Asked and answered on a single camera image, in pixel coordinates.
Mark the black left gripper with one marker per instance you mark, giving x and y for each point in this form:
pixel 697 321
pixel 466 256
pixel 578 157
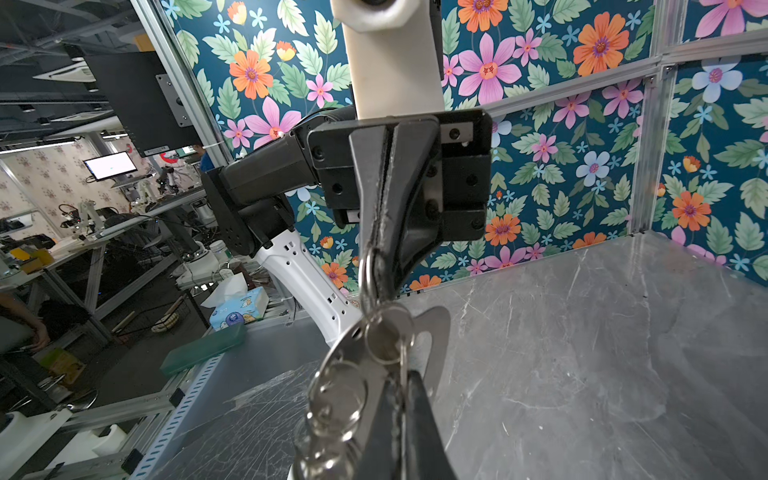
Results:
pixel 409 182

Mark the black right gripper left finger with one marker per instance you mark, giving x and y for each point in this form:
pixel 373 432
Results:
pixel 385 452

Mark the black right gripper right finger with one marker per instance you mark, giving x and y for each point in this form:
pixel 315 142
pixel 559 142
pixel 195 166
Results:
pixel 426 457

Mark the silver keys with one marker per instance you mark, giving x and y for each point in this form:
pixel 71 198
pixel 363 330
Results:
pixel 387 343

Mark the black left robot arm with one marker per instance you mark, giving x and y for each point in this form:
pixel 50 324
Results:
pixel 249 196

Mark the green flat tray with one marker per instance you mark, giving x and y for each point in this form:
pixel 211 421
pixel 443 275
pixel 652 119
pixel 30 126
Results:
pixel 203 349

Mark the tissue box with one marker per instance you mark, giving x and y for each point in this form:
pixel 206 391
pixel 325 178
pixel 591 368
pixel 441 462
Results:
pixel 232 303

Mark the computer monitor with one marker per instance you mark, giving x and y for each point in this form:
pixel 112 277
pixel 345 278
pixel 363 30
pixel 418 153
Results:
pixel 110 166

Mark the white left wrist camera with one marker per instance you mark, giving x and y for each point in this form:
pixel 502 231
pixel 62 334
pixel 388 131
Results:
pixel 392 51

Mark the aluminium corner post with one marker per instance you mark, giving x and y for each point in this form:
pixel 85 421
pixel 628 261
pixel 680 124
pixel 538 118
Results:
pixel 667 33

